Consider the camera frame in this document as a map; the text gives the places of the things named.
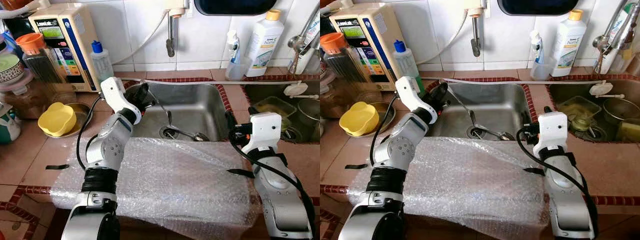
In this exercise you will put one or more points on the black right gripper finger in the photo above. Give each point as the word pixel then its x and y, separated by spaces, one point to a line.
pixel 526 119
pixel 252 110
pixel 230 120
pixel 547 109

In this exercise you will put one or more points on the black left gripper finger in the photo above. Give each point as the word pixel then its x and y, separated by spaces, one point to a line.
pixel 434 92
pixel 145 95
pixel 444 95
pixel 137 92

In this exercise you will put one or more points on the steel spoon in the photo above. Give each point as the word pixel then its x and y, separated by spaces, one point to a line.
pixel 472 117
pixel 170 117

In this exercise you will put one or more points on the steel bowl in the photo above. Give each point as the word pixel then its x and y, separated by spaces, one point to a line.
pixel 82 112
pixel 386 112

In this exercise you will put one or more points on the yellow plastic bowl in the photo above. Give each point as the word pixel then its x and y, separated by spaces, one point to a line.
pixel 56 120
pixel 357 119

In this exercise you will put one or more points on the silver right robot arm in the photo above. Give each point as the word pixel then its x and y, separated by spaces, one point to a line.
pixel 272 185
pixel 565 190

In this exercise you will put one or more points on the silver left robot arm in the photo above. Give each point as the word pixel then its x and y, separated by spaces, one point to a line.
pixel 107 150
pixel 400 150

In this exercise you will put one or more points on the small steel sink basin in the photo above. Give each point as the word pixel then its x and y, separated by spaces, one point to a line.
pixel 260 92
pixel 565 92

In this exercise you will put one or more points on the clear plastic food container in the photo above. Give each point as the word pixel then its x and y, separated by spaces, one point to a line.
pixel 272 106
pixel 577 112

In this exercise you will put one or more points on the large steel sink basin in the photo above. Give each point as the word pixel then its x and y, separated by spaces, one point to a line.
pixel 195 105
pixel 495 102

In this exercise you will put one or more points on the black tape strip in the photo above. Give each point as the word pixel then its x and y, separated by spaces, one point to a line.
pixel 57 166
pixel 356 166
pixel 242 173
pixel 535 171

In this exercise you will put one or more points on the clear plastic tumbler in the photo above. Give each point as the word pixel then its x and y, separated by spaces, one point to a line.
pixel 235 70
pixel 540 70

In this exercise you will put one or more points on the clear bottle blue cap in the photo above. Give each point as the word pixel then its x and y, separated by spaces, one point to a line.
pixel 102 65
pixel 405 62

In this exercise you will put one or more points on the steel pot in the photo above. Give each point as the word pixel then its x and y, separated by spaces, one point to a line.
pixel 620 110
pixel 310 110

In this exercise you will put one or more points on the white detergent bottle yellow cap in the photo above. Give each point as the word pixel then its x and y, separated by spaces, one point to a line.
pixel 567 45
pixel 264 45

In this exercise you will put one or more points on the clear empty glass jar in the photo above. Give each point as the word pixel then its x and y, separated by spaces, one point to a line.
pixel 62 95
pixel 367 95

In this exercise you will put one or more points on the white blue tube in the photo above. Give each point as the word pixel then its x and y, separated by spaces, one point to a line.
pixel 232 42
pixel 536 42

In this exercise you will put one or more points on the clear bubble wrap sheet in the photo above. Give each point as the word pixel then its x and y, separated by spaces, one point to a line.
pixel 475 185
pixel 175 185

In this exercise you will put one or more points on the white bottle green cap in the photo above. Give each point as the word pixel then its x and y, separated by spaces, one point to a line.
pixel 622 30
pixel 314 60

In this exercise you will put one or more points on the pink lid brown jar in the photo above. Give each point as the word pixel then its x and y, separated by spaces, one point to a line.
pixel 332 102
pixel 27 100

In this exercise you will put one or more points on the chrome sink faucet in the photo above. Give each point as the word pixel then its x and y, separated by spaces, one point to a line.
pixel 607 37
pixel 300 42

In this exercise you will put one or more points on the beige water ionizer machine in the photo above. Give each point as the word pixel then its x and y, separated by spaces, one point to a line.
pixel 372 25
pixel 75 22

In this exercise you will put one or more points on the orange lid glass jar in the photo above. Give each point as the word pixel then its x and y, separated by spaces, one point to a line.
pixel 40 65
pixel 342 65

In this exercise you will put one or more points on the black hanging pan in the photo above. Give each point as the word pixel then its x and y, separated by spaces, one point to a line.
pixel 235 5
pixel 537 5

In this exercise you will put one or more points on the patterned ceramic bowl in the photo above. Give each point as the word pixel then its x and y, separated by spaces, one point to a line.
pixel 11 70

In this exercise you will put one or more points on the teal white mug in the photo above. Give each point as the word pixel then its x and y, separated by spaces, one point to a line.
pixel 7 125

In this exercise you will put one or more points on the clear bottle blue label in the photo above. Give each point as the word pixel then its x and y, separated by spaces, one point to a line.
pixel 7 40

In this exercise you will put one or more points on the chrome wall spout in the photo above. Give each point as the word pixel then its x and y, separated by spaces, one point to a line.
pixel 475 35
pixel 171 35

